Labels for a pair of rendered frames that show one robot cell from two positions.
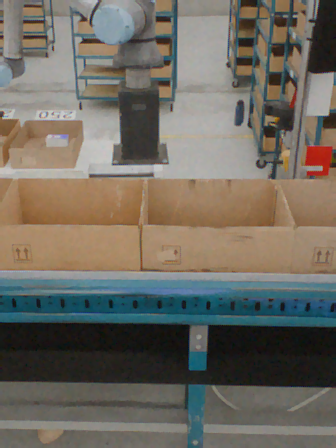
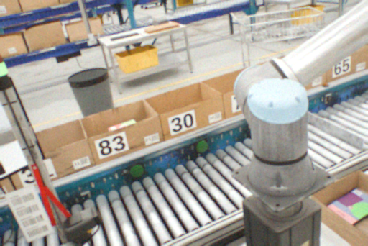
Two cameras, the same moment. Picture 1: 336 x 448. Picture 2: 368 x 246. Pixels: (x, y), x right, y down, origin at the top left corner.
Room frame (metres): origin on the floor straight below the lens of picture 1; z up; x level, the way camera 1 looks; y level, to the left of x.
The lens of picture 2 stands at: (3.12, -0.46, 1.80)
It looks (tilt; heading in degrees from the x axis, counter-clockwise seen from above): 26 degrees down; 157
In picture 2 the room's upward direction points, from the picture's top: 10 degrees counter-clockwise
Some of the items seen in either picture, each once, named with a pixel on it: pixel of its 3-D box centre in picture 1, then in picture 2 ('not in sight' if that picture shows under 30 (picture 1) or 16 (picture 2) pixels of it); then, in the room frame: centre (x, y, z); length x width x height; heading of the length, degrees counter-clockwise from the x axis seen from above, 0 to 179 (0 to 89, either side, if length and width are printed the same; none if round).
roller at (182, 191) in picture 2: not in sight; (186, 196); (1.85, -0.02, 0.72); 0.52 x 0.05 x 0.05; 178
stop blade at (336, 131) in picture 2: not in sight; (330, 129); (1.89, 0.92, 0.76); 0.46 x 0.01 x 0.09; 178
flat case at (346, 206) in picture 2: not in sight; (353, 206); (2.40, 0.49, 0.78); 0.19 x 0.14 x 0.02; 92
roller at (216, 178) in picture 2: not in sight; (220, 181); (1.86, 0.17, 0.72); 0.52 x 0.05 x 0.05; 178
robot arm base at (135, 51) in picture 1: (137, 47); (280, 160); (2.48, 0.06, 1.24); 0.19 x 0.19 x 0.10
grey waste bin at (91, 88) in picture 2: not in sight; (94, 97); (-1.12, 0.03, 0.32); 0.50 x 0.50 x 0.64
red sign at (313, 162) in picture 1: (310, 161); not in sight; (2.13, -0.64, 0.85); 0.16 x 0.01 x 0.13; 88
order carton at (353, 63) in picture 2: not in sight; (332, 60); (1.45, 1.40, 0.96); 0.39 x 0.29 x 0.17; 88
